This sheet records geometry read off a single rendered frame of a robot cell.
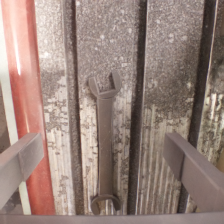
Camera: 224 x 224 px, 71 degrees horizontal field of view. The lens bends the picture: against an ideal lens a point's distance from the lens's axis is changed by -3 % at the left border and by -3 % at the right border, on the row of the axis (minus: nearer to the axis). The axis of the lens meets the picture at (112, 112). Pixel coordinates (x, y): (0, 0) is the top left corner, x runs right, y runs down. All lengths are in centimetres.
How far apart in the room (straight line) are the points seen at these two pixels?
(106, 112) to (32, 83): 13
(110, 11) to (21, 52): 15
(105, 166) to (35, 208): 19
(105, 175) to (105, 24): 24
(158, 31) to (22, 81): 23
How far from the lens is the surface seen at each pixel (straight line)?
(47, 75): 26
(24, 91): 31
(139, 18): 28
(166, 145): 16
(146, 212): 37
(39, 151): 17
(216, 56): 30
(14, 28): 31
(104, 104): 25
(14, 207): 174
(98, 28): 26
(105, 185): 31
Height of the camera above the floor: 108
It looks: 75 degrees down
